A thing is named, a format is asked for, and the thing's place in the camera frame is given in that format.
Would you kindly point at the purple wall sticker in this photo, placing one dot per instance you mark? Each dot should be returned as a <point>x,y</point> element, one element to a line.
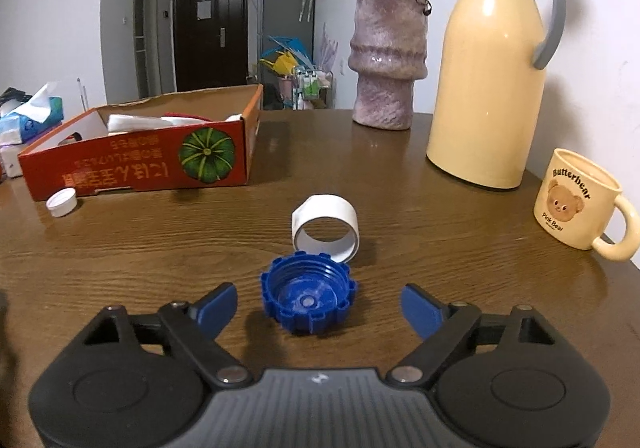
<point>330,51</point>

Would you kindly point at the purple tissue pack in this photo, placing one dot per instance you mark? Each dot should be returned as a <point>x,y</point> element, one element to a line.
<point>7,161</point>

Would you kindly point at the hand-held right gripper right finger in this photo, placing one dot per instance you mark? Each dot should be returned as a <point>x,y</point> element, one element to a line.
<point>422,310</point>

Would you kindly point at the blue and yellow bags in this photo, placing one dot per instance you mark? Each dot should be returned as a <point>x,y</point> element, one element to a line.
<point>285,58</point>

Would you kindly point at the black folding stand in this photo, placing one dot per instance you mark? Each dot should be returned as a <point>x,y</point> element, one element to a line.
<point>12,94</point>

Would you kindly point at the dark entrance door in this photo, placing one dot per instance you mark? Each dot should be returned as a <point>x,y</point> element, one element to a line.
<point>210,53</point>

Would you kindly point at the yellow bear mug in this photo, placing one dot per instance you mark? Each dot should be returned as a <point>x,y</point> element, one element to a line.
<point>570,208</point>

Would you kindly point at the white plastic container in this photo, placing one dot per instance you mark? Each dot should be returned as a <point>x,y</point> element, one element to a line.
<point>135,123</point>

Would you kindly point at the red cardboard box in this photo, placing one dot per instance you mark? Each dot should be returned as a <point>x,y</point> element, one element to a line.
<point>125,163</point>

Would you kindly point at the yellow thermos jug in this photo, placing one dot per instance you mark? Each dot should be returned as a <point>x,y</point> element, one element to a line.
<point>490,78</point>

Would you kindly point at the white trolley with bottles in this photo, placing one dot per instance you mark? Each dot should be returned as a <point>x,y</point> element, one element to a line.
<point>311,88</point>

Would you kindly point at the blue ridged cap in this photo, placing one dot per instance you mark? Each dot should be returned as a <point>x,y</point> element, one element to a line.
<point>305,290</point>

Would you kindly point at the white bottle cap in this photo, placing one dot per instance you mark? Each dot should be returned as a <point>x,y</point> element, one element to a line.
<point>62,203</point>

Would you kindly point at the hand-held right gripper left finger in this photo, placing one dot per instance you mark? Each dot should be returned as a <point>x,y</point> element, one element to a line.
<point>217,310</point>

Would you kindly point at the blue tissue pack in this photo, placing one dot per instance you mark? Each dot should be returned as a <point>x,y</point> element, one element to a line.
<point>25,128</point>

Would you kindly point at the grey interior door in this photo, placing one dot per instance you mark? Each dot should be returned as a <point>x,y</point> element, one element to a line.
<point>145,38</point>

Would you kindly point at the pink ceramic vase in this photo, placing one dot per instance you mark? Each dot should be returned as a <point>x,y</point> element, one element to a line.
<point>385,53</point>

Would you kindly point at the grey refrigerator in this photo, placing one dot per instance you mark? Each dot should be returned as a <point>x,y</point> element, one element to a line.
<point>285,13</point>

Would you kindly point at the black bag on floor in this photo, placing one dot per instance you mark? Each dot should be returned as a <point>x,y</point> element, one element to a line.
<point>272,98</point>

